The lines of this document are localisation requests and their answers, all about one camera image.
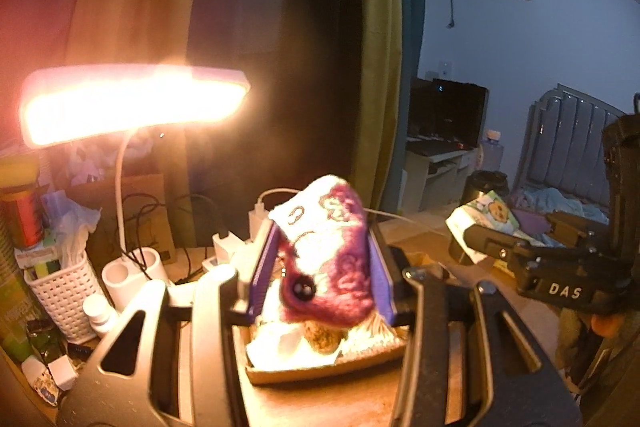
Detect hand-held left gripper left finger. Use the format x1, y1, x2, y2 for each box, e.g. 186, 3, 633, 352
57, 224, 281, 427

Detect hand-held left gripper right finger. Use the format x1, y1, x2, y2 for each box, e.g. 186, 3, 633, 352
369, 227, 583, 427

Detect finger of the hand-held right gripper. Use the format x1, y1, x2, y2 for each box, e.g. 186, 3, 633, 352
462, 227, 549, 266
545, 211, 609, 251

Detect green cartoon tissue pack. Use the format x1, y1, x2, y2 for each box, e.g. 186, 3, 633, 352
445, 189, 522, 239

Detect purple and white plush toy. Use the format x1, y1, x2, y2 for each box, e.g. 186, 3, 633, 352
269, 175, 376, 324

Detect cardboard box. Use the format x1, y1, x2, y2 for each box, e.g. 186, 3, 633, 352
244, 252, 409, 386

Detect person's right hand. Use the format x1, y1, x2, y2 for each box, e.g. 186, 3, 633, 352
590, 314, 627, 339

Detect blue blanket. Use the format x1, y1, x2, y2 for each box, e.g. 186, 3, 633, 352
510, 187, 612, 224

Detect small white adapter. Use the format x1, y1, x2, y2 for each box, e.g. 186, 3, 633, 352
212, 232, 252, 261

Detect white charger adapter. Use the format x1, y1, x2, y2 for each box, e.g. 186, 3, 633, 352
248, 204, 271, 249

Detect purple cloth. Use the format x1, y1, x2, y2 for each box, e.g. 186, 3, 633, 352
512, 209, 552, 234

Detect white power strip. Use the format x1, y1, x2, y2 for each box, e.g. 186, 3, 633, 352
201, 254, 242, 279

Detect green and white packet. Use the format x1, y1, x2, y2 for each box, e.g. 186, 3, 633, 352
448, 171, 511, 266

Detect grey padded headboard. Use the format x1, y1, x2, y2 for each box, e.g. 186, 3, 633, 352
515, 83, 627, 214

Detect white tv stand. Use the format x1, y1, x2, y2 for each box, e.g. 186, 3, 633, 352
402, 141, 482, 214

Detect clear water bottle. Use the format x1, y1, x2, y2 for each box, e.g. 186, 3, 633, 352
476, 129, 504, 174

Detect brown paper bag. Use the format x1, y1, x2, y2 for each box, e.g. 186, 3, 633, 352
67, 174, 177, 269

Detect black monitor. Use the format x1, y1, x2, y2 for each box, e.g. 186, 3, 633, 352
410, 77, 489, 150

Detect white pill bottle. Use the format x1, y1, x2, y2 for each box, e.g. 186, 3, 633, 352
82, 294, 119, 339

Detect white plastic basket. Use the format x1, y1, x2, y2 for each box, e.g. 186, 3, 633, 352
24, 252, 102, 344

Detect white desk lamp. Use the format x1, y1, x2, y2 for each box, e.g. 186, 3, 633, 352
19, 64, 251, 311

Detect yellow curtain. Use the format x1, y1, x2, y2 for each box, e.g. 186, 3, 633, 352
65, 0, 212, 188
360, 0, 404, 216

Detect teal curtain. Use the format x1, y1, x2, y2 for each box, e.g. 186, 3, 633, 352
397, 0, 429, 214

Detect small white box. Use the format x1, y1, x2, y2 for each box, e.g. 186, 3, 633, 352
45, 354, 79, 391

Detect red can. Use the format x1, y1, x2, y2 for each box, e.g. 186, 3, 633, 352
0, 189, 47, 249

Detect green snack boxes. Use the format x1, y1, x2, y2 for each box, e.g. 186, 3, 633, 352
0, 207, 38, 365

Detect black lamp cable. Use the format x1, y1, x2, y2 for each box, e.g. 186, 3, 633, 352
117, 192, 226, 284

